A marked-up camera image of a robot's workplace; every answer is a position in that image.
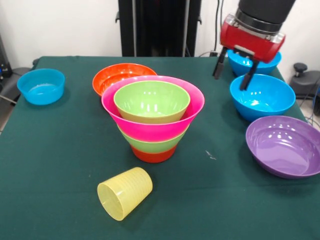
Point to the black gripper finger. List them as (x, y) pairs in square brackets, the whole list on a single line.
[(247, 80), (218, 67)]

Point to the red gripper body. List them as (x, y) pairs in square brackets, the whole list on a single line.
[(250, 42)]

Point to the green bowl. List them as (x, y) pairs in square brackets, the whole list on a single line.
[(152, 146), (150, 100)]

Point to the large pink bowl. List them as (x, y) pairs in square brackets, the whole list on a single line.
[(150, 131)]

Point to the small orange bowl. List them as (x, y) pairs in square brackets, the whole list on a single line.
[(153, 156)]

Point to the yellow plastic cup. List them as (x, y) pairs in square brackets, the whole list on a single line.
[(127, 192)]

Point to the large blue bowl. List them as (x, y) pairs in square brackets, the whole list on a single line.
[(237, 63), (265, 100)]

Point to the black stand with knob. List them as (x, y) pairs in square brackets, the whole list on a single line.
[(307, 80)]

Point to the purple bowl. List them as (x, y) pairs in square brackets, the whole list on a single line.
[(282, 147)]

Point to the large orange-red bowl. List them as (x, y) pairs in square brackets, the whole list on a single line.
[(107, 77)]

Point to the dark green tablecloth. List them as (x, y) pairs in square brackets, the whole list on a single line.
[(160, 212)]

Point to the small blue bowl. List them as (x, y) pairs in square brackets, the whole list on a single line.
[(41, 92)]

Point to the black equipment box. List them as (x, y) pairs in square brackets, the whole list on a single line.
[(3, 67)]

